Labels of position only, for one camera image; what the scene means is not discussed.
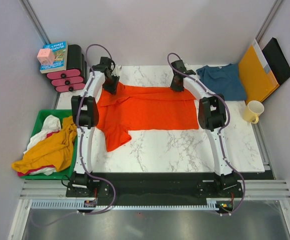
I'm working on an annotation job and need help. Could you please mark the orange t shirt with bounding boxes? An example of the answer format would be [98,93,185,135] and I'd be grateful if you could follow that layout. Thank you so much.
[97,83,199,152]

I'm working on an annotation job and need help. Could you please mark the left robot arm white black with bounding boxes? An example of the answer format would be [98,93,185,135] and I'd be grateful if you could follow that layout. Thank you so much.
[71,56,119,197]

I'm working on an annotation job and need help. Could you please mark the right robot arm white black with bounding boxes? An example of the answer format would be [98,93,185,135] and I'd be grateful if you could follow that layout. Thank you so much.
[168,59,238,197]

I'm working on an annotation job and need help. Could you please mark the blue folded t shirt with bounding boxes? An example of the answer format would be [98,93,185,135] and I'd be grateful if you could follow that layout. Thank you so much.
[196,63,247,101]

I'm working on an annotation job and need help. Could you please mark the blue paperback book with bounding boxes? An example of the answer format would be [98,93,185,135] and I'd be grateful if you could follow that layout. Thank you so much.
[40,41,68,74]

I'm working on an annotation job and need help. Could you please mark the pink cube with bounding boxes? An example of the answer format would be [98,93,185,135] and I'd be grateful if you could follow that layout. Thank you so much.
[37,48,55,65]

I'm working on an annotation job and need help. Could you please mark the yellow mug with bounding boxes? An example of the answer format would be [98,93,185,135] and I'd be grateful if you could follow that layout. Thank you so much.
[243,100,265,124]

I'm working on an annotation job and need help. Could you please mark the orange folder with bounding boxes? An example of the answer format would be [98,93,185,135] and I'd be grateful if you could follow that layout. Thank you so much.
[238,40,280,104]

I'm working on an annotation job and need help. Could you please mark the yellow t shirt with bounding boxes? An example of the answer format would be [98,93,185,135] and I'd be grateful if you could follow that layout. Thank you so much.
[11,116,77,174]

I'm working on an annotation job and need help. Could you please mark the green plastic bin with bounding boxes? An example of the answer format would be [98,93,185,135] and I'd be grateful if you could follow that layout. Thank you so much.
[20,109,77,180]

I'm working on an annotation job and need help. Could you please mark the black flat box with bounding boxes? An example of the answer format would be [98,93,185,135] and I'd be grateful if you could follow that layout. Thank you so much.
[262,37,290,85]

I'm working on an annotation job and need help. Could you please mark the pink t shirt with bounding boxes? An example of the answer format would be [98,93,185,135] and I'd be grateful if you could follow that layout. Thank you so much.
[17,168,56,177]

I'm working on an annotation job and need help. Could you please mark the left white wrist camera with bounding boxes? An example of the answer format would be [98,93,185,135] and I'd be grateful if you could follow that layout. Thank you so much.
[111,65,122,77]

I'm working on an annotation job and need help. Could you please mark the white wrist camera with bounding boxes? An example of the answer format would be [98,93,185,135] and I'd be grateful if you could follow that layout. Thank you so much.
[184,69,196,76]
[111,65,122,77]

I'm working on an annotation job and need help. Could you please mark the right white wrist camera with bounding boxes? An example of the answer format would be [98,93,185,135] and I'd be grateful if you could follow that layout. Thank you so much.
[184,69,196,76]

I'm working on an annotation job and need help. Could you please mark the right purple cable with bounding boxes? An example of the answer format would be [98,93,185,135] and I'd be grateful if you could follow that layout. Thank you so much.
[167,52,246,217]

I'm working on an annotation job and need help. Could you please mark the purple cable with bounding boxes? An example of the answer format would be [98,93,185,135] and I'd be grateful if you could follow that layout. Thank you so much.
[167,52,246,217]
[31,44,117,227]

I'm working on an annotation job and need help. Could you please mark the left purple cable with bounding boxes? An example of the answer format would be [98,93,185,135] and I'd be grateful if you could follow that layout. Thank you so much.
[31,44,117,227]

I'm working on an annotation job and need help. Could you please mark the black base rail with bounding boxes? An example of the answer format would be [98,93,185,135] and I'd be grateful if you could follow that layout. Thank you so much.
[65,172,243,206]

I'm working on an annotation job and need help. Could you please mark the white cable duct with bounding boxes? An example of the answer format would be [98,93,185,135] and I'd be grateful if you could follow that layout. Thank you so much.
[30,199,219,211]

